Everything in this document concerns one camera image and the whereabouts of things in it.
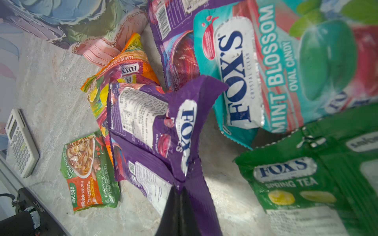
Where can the orange Fox's lemon candy packet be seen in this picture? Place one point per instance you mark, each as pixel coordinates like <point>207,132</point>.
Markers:
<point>131,66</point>

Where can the purple Fox's candy packet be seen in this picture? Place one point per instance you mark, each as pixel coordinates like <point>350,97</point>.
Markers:
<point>154,138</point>

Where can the white calculator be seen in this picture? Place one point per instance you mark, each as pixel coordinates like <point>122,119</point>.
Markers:
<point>22,153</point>

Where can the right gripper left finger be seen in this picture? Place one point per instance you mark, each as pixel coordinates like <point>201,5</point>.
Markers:
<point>170,223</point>

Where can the purple candy packet rear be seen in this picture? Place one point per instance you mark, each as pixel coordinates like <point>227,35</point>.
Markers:
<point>172,23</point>

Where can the green Fox's spring tea packet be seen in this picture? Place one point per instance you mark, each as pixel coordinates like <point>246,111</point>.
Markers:
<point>321,180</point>

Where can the floral paper gift bag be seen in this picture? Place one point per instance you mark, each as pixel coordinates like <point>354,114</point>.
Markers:
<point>98,30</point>

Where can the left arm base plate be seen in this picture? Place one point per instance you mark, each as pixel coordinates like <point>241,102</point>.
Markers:
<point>44,223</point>

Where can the teal Fox's mint blossom packet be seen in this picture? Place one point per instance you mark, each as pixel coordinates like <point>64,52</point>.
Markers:
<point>287,63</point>

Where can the orange green noodle packet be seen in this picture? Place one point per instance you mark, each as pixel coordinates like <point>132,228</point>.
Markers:
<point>89,172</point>

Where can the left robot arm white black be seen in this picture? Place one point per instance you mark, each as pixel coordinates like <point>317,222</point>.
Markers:
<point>24,223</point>

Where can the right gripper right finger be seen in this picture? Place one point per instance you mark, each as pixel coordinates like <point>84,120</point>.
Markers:
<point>190,227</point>

